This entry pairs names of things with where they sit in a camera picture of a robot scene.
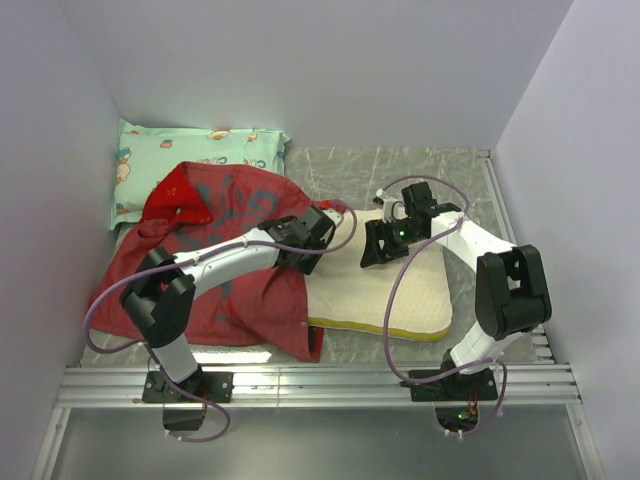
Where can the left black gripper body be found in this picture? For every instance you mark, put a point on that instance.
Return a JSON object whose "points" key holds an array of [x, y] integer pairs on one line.
{"points": [[307, 262]]}

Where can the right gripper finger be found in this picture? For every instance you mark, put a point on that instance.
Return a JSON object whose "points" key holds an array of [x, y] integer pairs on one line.
{"points": [[398, 252], [375, 250]]}

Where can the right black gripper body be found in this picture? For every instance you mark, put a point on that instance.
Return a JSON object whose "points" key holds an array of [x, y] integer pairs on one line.
{"points": [[404, 234]]}

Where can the cream yellow foam pillow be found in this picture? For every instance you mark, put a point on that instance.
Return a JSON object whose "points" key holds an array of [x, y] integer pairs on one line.
{"points": [[342, 295]]}

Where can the red patterned pillowcase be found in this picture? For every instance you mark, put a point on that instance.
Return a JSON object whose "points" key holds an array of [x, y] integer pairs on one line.
{"points": [[198, 205]]}

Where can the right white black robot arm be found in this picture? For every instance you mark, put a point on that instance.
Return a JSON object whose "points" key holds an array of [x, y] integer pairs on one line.
{"points": [[511, 291]]}

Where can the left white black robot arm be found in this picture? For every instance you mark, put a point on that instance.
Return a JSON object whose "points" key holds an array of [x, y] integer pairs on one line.
{"points": [[160, 304]]}

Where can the mint green cartoon pillow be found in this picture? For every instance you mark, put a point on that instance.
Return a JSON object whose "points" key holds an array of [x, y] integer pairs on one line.
{"points": [[144, 156]]}

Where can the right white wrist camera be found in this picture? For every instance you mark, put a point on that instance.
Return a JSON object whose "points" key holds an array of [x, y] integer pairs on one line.
{"points": [[392, 208]]}

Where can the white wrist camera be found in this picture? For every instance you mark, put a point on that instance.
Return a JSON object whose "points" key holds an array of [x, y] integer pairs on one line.
{"points": [[392, 208], [335, 213]]}

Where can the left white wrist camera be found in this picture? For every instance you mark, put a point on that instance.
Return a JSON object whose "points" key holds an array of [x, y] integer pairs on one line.
{"points": [[335, 213]]}

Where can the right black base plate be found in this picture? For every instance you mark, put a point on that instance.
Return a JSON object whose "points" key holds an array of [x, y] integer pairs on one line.
{"points": [[469, 390]]}

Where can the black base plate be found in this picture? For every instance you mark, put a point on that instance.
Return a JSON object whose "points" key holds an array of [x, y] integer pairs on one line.
{"points": [[469, 390], [187, 403]]}

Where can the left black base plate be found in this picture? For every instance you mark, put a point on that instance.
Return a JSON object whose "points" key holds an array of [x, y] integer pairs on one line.
{"points": [[187, 403]]}

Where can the aluminium front rail frame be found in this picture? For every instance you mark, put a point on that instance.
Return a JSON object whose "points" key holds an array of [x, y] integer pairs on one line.
{"points": [[308, 385]]}

